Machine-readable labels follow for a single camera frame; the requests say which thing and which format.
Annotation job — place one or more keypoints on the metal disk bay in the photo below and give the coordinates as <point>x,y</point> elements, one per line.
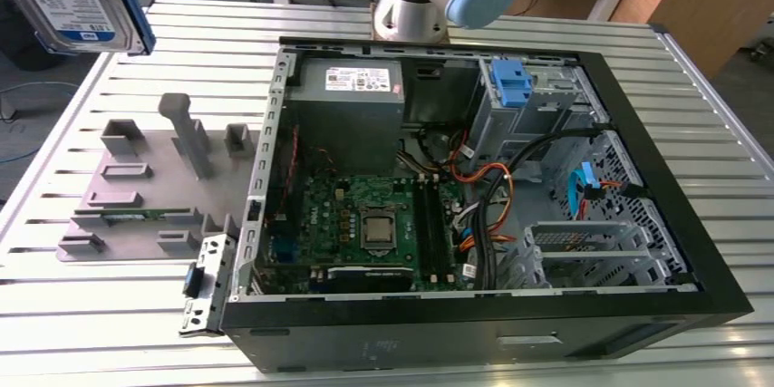
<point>605,254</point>

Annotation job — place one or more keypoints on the CPU socket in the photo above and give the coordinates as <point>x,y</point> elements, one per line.
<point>380,211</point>

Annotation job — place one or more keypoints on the grey power supply unit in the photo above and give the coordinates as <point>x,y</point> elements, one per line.
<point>345,133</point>

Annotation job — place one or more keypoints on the silver CPU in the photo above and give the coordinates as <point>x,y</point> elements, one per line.
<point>380,229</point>

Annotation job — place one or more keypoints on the black RAM slot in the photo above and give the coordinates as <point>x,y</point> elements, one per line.
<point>444,228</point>
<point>428,228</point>

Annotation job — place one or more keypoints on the green motherboard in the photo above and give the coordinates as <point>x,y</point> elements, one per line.
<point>330,224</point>

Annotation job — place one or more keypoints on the grey drive cage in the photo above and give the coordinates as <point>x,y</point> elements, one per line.
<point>500,133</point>

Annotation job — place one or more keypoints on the black graphics card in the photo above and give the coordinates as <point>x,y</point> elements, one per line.
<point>369,276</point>

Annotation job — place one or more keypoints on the blue drive cage latch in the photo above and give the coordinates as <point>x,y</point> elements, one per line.
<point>512,83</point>

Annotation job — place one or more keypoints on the grey parts rack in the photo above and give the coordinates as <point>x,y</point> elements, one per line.
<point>163,183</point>

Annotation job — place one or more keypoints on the black PC case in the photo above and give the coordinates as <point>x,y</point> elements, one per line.
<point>424,337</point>

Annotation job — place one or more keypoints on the green RAM stick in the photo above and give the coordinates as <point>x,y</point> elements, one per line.
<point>151,213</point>

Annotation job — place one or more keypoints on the black waste bin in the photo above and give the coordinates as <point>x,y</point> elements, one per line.
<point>25,60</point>

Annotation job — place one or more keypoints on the metal expansion slot bracket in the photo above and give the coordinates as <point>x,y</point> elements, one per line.
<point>211,283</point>

